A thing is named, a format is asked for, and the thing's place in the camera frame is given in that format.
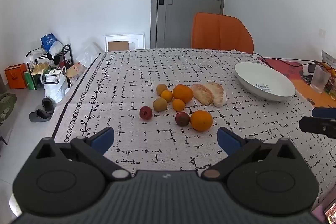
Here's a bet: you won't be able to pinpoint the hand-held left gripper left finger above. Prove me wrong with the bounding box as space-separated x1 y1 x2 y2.
34 127 132 182

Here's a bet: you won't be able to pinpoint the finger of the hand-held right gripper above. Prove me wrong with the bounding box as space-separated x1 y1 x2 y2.
299 116 336 139
312 107 336 119

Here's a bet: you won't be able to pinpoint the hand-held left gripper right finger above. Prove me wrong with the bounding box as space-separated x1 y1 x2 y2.
201 127 302 181

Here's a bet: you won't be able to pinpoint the large orange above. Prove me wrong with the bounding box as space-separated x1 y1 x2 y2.
173 84 194 104
190 110 213 132

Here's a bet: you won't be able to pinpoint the peeled pomelo piece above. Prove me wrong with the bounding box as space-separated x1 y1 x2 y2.
191 84 214 105
203 82 227 107

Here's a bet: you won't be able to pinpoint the dark red passion fruit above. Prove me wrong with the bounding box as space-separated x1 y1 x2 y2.
175 112 190 127
139 106 153 120

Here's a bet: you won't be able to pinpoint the small tangerine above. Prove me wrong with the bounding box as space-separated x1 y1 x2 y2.
161 90 173 103
172 98 185 112

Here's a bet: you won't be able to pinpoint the white ceramic bowl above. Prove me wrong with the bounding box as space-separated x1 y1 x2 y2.
234 62 297 102

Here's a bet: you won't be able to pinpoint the translucent plastic cup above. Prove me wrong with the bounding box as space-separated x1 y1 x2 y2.
310 64 331 94

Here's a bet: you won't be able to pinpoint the red orange mat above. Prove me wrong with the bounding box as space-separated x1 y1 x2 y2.
256 56 336 108

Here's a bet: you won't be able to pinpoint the black white patterned tablecloth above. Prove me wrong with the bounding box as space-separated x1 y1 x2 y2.
51 49 336 214

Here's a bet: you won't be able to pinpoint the white power adapter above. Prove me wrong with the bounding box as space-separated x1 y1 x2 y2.
302 63 315 76

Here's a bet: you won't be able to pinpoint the snack packet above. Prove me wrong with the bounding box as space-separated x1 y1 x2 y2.
322 50 336 69

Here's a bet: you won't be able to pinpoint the dark grey slipper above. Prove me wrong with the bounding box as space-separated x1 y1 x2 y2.
29 109 52 123
42 97 55 113

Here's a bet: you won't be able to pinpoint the white plastic bag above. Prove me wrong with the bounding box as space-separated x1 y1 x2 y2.
42 67 69 103

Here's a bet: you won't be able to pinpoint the tan paper bag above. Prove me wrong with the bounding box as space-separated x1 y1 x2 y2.
66 62 87 80

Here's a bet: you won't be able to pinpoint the clear plastic bag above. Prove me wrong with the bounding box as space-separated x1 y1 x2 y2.
76 43 101 69

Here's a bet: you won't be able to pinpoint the smartphone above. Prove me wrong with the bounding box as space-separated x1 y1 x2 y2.
323 199 336 224

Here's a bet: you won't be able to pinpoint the black shoe rack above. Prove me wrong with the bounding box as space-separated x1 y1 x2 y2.
26 44 74 88

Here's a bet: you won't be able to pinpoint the brown cardboard piece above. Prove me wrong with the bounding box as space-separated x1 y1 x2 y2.
108 41 129 52

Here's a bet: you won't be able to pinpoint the green paper bag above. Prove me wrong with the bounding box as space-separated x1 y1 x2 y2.
24 70 37 90

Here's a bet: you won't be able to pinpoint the yellow sandals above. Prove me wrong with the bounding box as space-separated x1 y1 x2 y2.
31 63 49 75

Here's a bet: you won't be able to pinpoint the green cushion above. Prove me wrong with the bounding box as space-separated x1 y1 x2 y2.
0 93 17 126

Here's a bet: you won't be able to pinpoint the white foam packaging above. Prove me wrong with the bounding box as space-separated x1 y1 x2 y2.
105 33 146 52

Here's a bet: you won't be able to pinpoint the orange paper bag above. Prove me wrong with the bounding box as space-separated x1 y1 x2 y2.
4 63 28 90

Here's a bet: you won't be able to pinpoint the orange chair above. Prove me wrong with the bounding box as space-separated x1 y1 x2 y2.
191 12 255 54

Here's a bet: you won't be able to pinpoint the blue white bag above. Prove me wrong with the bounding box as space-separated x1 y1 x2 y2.
40 33 64 59

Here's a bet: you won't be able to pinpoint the grey door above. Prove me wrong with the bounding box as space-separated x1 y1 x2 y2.
151 0 227 49

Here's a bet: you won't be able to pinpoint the black cable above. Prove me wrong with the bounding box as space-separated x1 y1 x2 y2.
252 53 323 67

